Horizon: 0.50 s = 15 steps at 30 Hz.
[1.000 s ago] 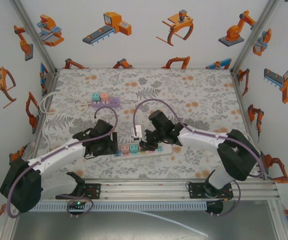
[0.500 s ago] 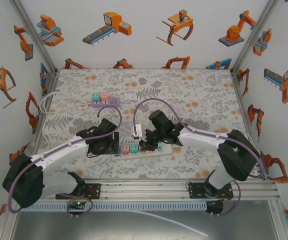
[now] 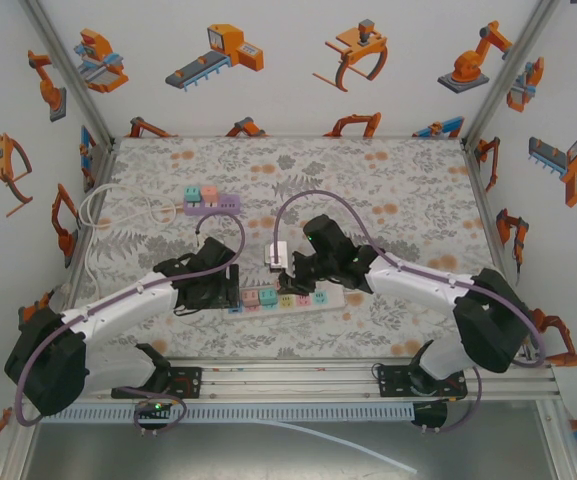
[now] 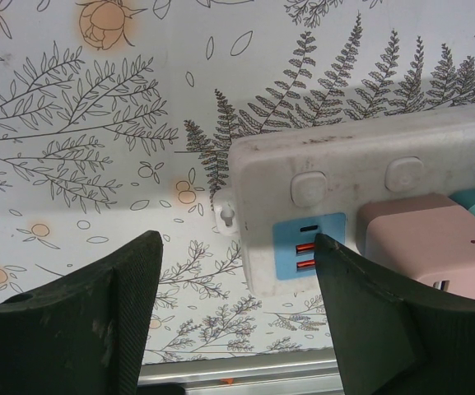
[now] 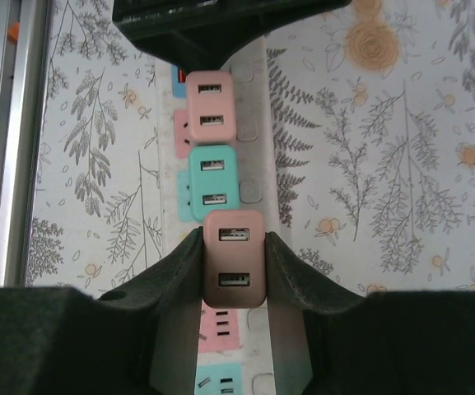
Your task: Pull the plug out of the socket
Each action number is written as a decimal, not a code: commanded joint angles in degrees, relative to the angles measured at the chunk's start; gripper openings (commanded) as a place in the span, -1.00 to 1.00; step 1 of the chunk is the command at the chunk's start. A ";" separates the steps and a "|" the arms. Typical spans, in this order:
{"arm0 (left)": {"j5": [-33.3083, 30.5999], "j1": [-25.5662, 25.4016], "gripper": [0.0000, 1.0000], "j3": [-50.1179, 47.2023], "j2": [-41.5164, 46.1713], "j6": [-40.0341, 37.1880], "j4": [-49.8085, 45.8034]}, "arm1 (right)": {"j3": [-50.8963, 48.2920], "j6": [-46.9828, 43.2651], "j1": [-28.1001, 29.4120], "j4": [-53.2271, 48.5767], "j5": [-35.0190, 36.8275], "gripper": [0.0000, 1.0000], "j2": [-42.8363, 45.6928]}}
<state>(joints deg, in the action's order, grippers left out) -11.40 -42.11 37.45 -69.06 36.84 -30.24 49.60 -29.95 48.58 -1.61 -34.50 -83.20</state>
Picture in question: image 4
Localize aluminium table edge rail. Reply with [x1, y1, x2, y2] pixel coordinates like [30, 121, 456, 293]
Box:
[137, 346, 342, 395]

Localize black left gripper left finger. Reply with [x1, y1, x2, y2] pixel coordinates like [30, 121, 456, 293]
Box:
[0, 230, 165, 395]

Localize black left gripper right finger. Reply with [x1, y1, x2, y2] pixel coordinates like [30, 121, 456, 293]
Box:
[314, 233, 475, 395]

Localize white power strip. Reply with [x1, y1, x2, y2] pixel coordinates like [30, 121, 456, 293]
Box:
[212, 109, 475, 298]

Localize pink square plug adapter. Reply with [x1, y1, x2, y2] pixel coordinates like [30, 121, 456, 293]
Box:
[356, 192, 475, 306]

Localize floral tablecloth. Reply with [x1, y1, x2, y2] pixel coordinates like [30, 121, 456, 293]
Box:
[0, 0, 475, 366]

